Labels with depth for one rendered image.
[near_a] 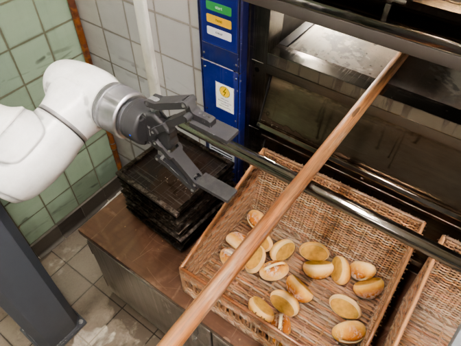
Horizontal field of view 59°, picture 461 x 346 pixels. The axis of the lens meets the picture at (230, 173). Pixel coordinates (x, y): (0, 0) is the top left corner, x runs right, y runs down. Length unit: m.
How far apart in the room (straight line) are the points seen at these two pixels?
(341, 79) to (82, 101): 0.67
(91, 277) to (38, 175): 1.43
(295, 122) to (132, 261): 0.72
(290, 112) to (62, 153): 0.74
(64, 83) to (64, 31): 1.06
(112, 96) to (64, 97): 0.09
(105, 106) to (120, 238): 0.85
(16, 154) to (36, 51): 1.07
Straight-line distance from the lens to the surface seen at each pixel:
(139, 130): 0.70
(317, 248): 1.39
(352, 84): 1.13
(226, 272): 0.68
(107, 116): 0.73
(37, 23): 1.76
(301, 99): 1.25
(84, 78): 0.78
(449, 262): 0.83
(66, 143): 0.76
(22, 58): 1.77
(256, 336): 1.27
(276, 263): 1.34
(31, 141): 0.75
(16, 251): 1.49
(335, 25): 0.90
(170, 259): 1.43
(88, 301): 2.09
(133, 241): 1.49
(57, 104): 0.77
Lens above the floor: 1.80
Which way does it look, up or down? 48 degrees down
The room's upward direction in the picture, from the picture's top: straight up
